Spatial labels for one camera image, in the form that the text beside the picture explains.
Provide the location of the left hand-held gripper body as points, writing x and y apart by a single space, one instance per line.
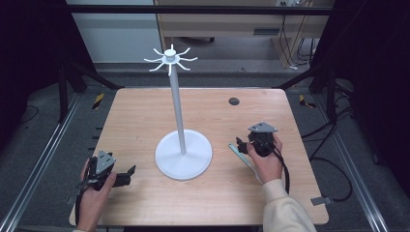
102 162

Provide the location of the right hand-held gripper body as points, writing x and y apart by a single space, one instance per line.
262 140

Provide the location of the pale green strip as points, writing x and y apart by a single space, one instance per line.
240 155

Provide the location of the person's right hand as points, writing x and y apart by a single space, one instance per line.
269 166

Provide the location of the person's left hand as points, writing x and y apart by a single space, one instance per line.
93 203

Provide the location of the dark round table grommet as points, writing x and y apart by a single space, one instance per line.
234 101

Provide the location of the white hook rack stand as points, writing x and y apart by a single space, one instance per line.
180 151

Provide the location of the yellow black striped tape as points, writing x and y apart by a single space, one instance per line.
305 101
98 101

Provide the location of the black metal stand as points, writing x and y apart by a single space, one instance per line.
325 83
69 83

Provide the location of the grey tab at table edge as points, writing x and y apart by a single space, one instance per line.
321 201

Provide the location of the white cabinet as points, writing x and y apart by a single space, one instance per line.
116 35

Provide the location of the aluminium floor rail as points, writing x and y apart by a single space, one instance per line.
357 167
38 161

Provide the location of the black horizontal frame bar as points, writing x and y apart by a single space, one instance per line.
193 10

